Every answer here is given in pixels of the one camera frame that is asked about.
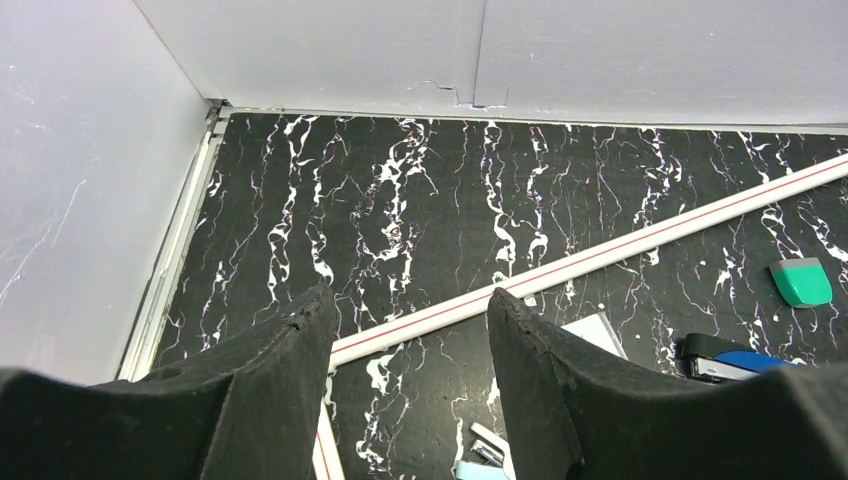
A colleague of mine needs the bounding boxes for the blue stapler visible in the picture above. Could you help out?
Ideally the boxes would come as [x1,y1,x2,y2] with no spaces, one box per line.
[677,333,792,383]

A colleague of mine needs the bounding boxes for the white plastic package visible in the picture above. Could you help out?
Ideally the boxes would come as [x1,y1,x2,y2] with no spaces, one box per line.
[562,312,628,360]

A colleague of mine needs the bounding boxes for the light blue small clip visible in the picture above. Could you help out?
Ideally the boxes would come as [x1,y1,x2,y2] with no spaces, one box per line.
[454,423,516,480]

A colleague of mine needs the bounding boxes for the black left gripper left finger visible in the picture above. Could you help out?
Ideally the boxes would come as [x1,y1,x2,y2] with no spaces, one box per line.
[1,284,337,479]

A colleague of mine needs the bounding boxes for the grey metal table edge rail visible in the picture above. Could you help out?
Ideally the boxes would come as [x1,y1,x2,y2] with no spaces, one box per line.
[116,99,229,381]

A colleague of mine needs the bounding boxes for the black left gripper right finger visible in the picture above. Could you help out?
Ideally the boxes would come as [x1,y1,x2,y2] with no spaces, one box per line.
[487,288,847,479]

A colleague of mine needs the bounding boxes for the teal small box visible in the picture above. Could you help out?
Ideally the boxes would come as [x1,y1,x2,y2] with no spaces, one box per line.
[769,257,833,308]

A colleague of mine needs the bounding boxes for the white PVC pipe frame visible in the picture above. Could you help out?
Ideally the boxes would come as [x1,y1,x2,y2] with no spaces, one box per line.
[311,153,848,480]

